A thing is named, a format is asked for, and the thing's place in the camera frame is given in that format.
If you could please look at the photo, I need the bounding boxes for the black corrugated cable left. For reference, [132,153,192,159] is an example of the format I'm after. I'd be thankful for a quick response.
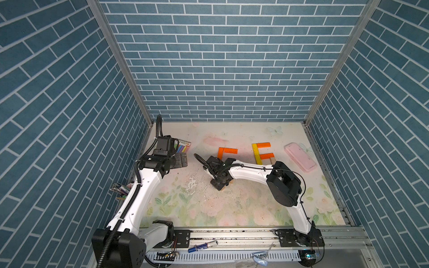
[95,113,164,268]

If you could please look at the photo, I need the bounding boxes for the wire connector bundle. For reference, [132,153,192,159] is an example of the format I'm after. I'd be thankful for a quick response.
[154,251,180,262]

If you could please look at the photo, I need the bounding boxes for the blue handled screwdriver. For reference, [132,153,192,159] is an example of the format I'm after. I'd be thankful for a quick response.
[188,240,219,253]

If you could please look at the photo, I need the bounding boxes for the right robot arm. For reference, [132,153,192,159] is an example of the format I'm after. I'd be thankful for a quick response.
[203,157,320,246]

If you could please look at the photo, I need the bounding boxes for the yellow block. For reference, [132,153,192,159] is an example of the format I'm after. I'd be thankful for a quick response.
[255,155,263,165]
[252,144,260,158]

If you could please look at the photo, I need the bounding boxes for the orange block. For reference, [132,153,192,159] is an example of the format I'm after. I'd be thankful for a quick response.
[222,147,238,154]
[256,142,271,148]
[217,147,224,160]
[260,153,275,160]

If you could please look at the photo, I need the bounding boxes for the pink eraser box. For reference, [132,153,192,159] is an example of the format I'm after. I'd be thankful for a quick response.
[284,142,317,173]

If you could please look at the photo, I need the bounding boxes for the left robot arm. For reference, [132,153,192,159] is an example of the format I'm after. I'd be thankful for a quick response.
[92,153,188,268]

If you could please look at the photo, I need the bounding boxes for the small circuit board green led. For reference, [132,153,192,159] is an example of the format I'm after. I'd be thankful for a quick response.
[298,250,317,268]

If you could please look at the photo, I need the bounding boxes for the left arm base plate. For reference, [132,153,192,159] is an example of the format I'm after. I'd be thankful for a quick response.
[155,230,191,249]

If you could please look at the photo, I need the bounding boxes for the aluminium front rail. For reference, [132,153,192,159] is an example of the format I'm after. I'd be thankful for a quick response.
[95,226,373,250]

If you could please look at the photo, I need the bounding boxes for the chalk box coloured sticks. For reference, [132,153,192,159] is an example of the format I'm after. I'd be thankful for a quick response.
[177,140,192,153]

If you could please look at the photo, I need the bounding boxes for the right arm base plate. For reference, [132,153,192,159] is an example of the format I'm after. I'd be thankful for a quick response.
[274,227,325,247]

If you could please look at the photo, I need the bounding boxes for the clear tape scraps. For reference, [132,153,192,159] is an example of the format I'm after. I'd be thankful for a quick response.
[235,251,268,268]

